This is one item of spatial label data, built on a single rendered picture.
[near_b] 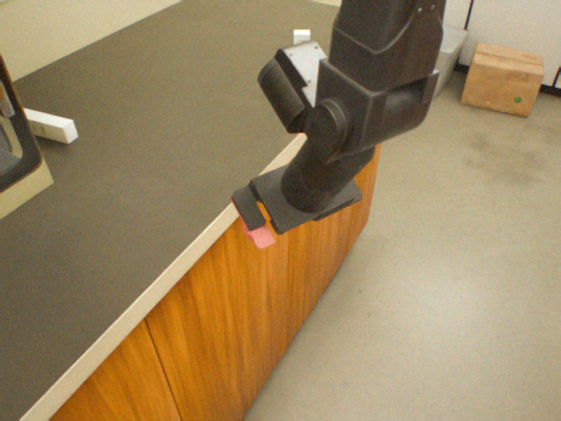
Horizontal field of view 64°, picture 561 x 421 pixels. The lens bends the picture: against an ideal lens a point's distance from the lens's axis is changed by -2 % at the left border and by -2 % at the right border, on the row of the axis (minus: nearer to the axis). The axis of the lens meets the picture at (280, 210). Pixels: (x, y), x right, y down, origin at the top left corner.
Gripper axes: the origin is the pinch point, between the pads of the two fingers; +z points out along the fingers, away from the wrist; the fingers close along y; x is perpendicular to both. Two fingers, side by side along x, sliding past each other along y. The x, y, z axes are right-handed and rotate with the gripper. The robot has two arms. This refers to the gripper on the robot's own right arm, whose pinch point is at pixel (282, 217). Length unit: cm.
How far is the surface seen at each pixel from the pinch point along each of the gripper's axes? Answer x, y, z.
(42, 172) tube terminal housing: -29.3, 23.0, 25.3
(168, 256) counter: -4.8, 12.1, 15.1
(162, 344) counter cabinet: 5.0, 16.9, 30.7
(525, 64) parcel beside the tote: -44, -235, 114
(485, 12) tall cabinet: -87, -242, 119
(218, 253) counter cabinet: -4.7, 1.5, 28.9
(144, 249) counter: -7.7, 14.5, 16.7
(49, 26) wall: -79, 8, 49
